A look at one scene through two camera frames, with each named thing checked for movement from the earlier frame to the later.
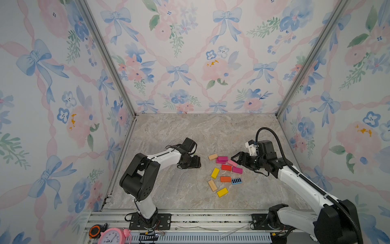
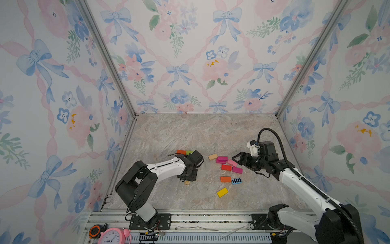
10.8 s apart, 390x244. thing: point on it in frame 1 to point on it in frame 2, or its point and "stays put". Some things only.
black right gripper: (240, 154) stays put
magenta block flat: (237, 170) stays put
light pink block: (232, 162) stays put
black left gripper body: (188, 162) to (193, 176)
